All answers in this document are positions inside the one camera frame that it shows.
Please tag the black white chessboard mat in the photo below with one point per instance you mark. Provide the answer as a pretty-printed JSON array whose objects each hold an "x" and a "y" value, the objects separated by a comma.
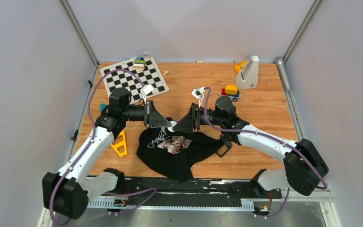
[{"x": 149, "y": 75}]

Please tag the teal toy block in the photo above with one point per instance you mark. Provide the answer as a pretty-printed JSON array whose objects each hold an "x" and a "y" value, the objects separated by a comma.
[{"x": 102, "y": 106}]

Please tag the orange plastic piece behind stand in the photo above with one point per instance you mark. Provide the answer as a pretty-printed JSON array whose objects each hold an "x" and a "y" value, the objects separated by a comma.
[{"x": 239, "y": 66}]

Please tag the toy car with yellow block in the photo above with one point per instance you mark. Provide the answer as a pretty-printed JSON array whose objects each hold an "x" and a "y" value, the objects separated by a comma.
[{"x": 232, "y": 92}]

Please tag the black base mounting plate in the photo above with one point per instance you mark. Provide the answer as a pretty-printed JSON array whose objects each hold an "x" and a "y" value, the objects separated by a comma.
[{"x": 197, "y": 192}]

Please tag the aluminium rail frame front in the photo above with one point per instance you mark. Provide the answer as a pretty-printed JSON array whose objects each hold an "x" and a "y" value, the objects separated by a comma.
[{"x": 151, "y": 196}]

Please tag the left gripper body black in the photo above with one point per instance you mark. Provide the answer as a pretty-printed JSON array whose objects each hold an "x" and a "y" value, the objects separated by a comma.
[{"x": 140, "y": 113}]

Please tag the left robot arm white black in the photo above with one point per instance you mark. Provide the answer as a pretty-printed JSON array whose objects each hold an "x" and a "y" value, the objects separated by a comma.
[{"x": 68, "y": 191}]

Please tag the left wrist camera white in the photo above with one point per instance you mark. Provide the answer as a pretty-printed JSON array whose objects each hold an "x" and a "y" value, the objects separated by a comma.
[{"x": 145, "y": 91}]

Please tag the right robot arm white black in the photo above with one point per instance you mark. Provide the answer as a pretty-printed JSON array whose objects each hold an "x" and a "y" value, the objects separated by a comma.
[{"x": 303, "y": 169}]

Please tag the stacked coloured toy blocks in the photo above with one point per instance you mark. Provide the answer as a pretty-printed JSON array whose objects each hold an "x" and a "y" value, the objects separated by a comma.
[{"x": 139, "y": 63}]

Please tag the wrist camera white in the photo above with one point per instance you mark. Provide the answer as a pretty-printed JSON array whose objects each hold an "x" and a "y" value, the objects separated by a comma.
[
  {"x": 199, "y": 94},
  {"x": 145, "y": 91}
]

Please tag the yellow triangular plastic tool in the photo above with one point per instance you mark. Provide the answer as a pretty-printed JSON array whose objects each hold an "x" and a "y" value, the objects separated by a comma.
[{"x": 120, "y": 145}]

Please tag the white angled plastic stand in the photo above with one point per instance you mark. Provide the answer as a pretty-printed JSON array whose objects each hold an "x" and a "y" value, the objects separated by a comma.
[{"x": 248, "y": 77}]

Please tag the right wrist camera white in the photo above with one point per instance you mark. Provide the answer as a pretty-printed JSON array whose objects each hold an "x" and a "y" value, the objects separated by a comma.
[{"x": 199, "y": 94}]

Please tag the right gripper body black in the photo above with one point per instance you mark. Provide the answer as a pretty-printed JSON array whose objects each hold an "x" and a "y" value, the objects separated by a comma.
[{"x": 200, "y": 118}]

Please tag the black printed t-shirt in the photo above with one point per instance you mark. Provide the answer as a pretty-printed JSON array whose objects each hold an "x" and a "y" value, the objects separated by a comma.
[{"x": 172, "y": 154}]

